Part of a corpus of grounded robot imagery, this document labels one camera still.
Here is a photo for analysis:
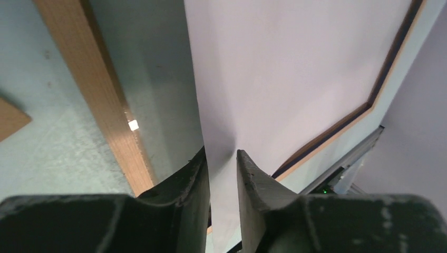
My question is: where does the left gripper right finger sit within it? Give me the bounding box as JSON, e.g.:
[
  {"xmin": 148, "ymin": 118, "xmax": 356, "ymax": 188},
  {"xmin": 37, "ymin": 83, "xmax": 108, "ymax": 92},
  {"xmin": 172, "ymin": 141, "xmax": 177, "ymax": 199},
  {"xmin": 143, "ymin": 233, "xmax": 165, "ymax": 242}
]
[{"xmin": 237, "ymin": 150, "xmax": 446, "ymax": 252}]

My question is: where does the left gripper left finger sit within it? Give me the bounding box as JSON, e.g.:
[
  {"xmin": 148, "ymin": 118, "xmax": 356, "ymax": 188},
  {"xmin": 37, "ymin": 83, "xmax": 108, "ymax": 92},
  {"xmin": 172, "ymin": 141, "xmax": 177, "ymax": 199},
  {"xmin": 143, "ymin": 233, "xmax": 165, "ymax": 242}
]
[{"xmin": 1, "ymin": 149, "xmax": 210, "ymax": 252}]

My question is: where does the landscape photo print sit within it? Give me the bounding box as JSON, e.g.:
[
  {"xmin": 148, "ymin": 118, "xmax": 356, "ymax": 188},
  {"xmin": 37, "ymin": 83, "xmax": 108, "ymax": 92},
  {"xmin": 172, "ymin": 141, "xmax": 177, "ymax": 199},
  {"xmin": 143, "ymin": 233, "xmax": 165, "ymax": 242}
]
[{"xmin": 184, "ymin": 1, "xmax": 413, "ymax": 252}]

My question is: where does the brown cardboard backing board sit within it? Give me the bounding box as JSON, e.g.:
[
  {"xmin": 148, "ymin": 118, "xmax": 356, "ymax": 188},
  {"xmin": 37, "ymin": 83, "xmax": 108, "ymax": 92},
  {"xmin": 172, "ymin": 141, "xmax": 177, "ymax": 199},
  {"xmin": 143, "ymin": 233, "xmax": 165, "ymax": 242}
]
[{"xmin": 1, "ymin": 98, "xmax": 32, "ymax": 141}]

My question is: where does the wooden picture frame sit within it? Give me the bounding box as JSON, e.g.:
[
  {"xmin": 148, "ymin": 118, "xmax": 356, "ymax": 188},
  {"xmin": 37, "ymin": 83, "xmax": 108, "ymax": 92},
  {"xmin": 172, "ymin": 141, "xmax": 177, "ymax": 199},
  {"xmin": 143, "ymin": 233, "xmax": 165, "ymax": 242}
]
[{"xmin": 35, "ymin": 1, "xmax": 426, "ymax": 195}]

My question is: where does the clear acrylic sheet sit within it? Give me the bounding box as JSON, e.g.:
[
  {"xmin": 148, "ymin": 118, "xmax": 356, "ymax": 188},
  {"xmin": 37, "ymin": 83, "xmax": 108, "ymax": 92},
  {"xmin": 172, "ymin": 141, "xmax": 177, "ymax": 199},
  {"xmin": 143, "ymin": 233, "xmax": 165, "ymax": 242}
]
[{"xmin": 91, "ymin": 1, "xmax": 203, "ymax": 181}]

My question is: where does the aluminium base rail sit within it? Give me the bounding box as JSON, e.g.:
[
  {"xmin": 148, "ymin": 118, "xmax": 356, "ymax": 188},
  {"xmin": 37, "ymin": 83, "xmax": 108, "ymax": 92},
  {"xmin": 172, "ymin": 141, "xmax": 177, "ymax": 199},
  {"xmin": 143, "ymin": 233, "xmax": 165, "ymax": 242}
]
[{"xmin": 300, "ymin": 125, "xmax": 384, "ymax": 194}]

